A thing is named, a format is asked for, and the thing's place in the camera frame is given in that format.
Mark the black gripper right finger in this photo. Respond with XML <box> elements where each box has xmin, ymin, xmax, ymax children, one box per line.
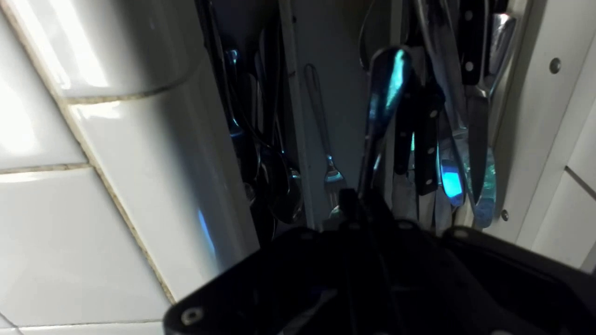
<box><xmin>384</xmin><ymin>225</ymin><xmax>596</xmax><ymax>335</ymax></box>

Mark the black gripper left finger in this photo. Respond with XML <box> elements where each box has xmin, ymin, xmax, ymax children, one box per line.
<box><xmin>162</xmin><ymin>225</ymin><xmax>374</xmax><ymax>335</ymax></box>

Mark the fork in drawer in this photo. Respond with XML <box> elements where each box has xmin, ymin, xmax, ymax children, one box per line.
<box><xmin>304</xmin><ymin>63</ymin><xmax>346</xmax><ymax>201</ymax></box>

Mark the open white drawer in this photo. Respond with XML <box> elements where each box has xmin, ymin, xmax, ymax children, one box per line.
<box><xmin>197</xmin><ymin>0</ymin><xmax>596</xmax><ymax>238</ymax></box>

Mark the black handled knife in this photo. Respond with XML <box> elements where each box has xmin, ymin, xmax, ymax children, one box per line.
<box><xmin>458</xmin><ymin>0</ymin><xmax>490</xmax><ymax>201</ymax></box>

